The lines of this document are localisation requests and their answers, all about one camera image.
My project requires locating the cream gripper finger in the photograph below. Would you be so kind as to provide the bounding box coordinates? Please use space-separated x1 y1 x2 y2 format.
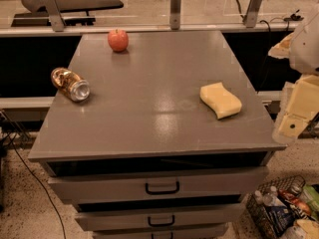
272 114 308 144
268 33 293 59

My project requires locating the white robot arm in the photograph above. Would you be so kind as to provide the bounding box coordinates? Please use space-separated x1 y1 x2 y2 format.
268 3 319 144

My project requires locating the green snack bag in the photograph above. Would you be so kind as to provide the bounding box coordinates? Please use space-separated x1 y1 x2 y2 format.
300 185 319 212

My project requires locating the clear plastic water bottle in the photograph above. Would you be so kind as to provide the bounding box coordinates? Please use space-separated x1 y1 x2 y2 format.
262 186 284 206

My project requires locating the yellow sponge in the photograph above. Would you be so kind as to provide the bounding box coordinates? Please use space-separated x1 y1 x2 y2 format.
199 82 242 120

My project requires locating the blue snack bag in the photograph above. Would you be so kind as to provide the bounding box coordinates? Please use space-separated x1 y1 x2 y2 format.
265 206 295 237

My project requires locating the top grey drawer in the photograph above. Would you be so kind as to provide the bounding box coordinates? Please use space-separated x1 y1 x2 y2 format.
49 166 268 204

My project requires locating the middle grey drawer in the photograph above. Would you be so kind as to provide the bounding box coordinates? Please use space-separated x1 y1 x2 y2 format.
75 203 244 232

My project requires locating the grey drawer cabinet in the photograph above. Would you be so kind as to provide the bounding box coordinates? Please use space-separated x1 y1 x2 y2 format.
27 30 288 239

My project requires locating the red apple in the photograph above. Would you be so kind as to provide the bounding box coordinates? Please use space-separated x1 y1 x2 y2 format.
108 29 129 52

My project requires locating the black cable on ledge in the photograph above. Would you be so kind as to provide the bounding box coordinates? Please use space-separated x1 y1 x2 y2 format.
232 0 305 35

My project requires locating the right metal bracket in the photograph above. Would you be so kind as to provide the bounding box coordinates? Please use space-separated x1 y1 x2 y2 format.
243 0 263 28

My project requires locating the metal bracket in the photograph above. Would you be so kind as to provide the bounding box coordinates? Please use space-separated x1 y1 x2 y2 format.
40 0 65 32
169 0 181 30
243 0 263 28

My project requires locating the wire basket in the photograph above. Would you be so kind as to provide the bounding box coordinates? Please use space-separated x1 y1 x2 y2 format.
246 175 308 239

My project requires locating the middle metal bracket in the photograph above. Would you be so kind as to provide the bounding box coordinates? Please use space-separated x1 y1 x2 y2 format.
169 0 181 30

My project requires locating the left metal bracket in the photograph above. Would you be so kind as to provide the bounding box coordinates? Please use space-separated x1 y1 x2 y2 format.
40 0 65 32

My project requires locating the black floor cable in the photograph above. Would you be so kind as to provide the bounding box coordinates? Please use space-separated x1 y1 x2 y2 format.
0 110 68 239

